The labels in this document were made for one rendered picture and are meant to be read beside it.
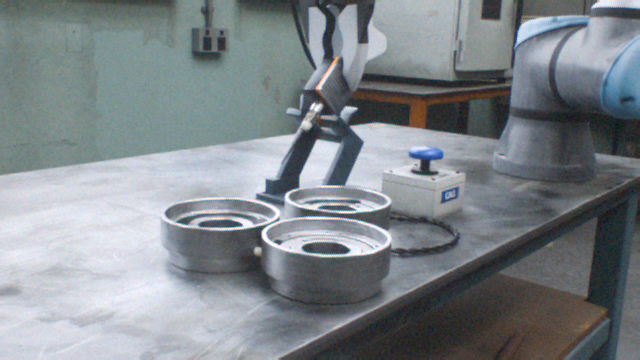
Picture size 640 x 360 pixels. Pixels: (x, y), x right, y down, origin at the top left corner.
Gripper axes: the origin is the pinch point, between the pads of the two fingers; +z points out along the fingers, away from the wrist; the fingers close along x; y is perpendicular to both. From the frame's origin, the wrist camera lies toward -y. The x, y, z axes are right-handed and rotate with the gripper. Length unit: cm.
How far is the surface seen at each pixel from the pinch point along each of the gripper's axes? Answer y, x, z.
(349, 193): -3.1, -4.4, 11.7
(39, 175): -18.4, 36.6, 12.4
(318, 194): -5.5, -2.2, 11.6
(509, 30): 226, 104, -3
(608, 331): 58, -9, 47
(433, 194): 5.3, -9.2, 12.7
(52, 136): 39, 160, 25
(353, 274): -19.3, -19.2, 12.6
